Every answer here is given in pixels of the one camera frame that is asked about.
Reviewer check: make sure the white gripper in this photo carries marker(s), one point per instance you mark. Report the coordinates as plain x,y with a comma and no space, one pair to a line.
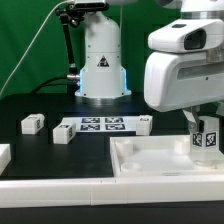
178,81

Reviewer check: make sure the white square tabletop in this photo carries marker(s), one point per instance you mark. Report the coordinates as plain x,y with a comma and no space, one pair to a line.
170,155

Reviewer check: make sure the fiducial marker sheet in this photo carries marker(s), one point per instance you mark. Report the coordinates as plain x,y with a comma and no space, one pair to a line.
103,124

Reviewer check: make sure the green backdrop curtain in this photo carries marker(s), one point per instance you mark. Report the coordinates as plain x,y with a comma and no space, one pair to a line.
32,45

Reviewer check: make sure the camera on pole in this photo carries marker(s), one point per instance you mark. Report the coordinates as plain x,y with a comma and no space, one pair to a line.
90,4

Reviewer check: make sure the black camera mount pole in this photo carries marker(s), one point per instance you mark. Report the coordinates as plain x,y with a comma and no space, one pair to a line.
70,17

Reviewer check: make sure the white L-shaped obstacle wall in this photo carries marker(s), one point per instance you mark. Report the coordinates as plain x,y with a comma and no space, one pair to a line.
102,191

